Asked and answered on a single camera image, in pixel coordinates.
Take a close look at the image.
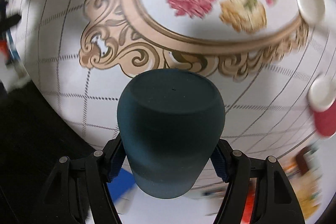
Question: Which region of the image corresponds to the dark teal cup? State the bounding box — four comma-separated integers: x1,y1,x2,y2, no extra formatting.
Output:
117,69,225,199

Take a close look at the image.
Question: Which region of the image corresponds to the red paper cup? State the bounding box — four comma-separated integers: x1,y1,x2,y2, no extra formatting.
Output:
307,75,335,138

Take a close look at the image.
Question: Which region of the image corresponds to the floral patterned tablecloth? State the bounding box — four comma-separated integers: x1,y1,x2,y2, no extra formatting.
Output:
7,0,335,157

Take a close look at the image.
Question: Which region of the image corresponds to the white cup with birds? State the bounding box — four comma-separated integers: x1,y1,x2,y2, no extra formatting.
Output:
297,0,326,25

